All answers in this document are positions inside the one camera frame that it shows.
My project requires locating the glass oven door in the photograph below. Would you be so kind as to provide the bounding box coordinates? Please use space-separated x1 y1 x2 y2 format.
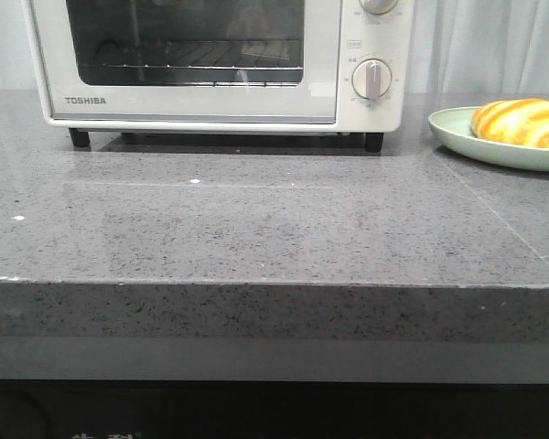
25 1 341 124

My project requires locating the yellow striped croissant bread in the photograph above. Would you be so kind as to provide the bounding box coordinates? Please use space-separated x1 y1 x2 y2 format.
470 98 549 149

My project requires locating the white Toshiba toaster oven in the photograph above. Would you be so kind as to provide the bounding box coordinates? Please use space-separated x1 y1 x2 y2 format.
22 0 414 152

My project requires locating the lower beige timer knob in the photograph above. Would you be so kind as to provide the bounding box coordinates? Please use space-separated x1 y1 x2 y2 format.
351 59 392 101

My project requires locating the light green plate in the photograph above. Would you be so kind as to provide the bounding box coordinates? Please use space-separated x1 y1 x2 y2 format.
428 107 549 173

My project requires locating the upper beige temperature knob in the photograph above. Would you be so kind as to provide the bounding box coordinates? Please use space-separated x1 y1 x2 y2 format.
359 0 398 16

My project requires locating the wire oven rack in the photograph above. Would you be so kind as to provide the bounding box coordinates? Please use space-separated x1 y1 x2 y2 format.
78 38 304 70

